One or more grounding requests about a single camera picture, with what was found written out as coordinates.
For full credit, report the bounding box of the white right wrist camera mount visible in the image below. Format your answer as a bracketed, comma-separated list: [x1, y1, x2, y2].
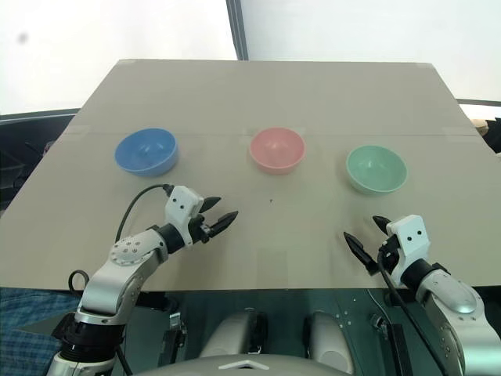
[385, 214, 431, 284]

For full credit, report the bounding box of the dark background object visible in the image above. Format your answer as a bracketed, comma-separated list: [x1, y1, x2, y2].
[456, 97, 501, 156]

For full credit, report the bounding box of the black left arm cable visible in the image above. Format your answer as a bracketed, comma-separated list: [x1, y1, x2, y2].
[68, 183, 175, 294]

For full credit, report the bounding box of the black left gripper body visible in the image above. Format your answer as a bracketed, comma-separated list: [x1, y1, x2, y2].
[190, 213, 214, 245]

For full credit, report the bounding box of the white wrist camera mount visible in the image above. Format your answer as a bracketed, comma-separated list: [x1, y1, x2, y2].
[164, 186, 205, 248]
[385, 214, 431, 284]

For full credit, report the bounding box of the grey robot torso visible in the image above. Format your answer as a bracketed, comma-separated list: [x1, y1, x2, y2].
[153, 353, 354, 376]

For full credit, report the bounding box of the green plastic bowl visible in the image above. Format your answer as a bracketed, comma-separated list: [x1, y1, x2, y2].
[345, 145, 409, 196]

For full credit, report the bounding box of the black furniture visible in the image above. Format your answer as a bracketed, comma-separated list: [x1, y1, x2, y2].
[0, 110, 80, 215]

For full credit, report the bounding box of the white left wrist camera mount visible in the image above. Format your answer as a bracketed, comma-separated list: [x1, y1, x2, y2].
[164, 186, 205, 248]

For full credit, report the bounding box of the grey rounded robot leg cover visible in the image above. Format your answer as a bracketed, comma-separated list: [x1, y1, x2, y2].
[198, 309, 271, 360]
[304, 310, 355, 366]

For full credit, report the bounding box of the black bracket under table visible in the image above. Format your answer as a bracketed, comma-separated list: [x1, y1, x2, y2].
[373, 313, 413, 376]

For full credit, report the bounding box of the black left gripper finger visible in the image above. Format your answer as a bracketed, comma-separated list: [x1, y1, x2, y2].
[200, 196, 222, 215]
[208, 210, 240, 239]

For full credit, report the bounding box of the blue checked cloth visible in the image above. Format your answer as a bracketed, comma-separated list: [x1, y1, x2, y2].
[0, 287, 85, 376]

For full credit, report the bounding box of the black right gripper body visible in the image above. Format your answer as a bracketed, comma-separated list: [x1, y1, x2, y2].
[377, 233, 401, 274]

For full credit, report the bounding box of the blue plastic bowl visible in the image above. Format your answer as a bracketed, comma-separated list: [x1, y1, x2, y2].
[114, 127, 180, 178]

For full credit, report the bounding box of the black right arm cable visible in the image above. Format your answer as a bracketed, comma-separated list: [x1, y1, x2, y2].
[377, 250, 451, 376]

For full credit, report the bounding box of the dark window post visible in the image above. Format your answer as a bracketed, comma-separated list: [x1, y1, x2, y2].
[225, 0, 251, 62]

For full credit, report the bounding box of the pink red plastic bowl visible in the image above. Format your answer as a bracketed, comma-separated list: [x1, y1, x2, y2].
[249, 127, 306, 175]

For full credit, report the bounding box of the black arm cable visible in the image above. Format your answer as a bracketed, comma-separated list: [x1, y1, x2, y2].
[377, 250, 451, 376]
[68, 183, 175, 294]

